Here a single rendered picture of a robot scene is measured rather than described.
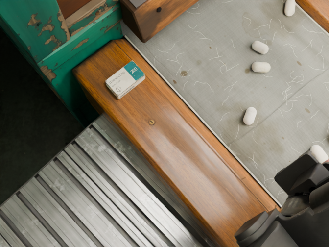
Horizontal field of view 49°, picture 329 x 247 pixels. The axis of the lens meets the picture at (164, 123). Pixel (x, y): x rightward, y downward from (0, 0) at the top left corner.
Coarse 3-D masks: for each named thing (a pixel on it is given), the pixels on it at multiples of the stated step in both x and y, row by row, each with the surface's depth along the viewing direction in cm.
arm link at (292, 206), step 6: (288, 198) 44; (294, 198) 43; (300, 198) 42; (306, 198) 42; (288, 204) 42; (294, 204) 42; (300, 204) 41; (306, 204) 41; (282, 210) 42; (288, 210) 41; (294, 210) 40; (300, 210) 40; (288, 216) 40
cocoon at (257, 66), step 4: (252, 64) 66; (256, 64) 65; (260, 64) 65; (264, 64) 65; (268, 64) 65; (252, 68) 66; (256, 68) 65; (260, 68) 65; (264, 68) 65; (268, 68) 65; (260, 72) 66; (264, 72) 66
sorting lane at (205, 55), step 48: (240, 0) 71; (144, 48) 68; (192, 48) 68; (240, 48) 68; (288, 48) 68; (192, 96) 65; (240, 96) 66; (288, 96) 66; (240, 144) 63; (288, 144) 64
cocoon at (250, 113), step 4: (248, 108) 64; (252, 108) 63; (248, 112) 63; (252, 112) 63; (256, 112) 63; (244, 116) 63; (248, 116) 63; (252, 116) 63; (244, 120) 63; (248, 120) 63; (252, 120) 63; (248, 124) 63
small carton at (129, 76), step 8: (128, 64) 62; (120, 72) 61; (128, 72) 61; (136, 72) 61; (112, 80) 61; (120, 80) 61; (128, 80) 61; (136, 80) 61; (112, 88) 61; (120, 88) 61; (128, 88) 61; (120, 96) 61
